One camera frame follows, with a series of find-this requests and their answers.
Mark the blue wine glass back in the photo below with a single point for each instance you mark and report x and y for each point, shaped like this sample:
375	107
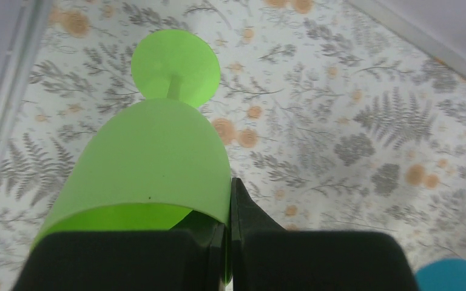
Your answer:
445	274

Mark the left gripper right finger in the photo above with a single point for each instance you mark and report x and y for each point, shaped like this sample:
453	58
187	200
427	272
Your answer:
266	256

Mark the floral tablecloth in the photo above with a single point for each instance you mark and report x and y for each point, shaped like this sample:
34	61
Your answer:
331	120

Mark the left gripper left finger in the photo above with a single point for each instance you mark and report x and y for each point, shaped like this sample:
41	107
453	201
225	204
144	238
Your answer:
188	257

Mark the green wine glass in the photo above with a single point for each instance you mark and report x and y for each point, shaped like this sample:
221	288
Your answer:
158	160

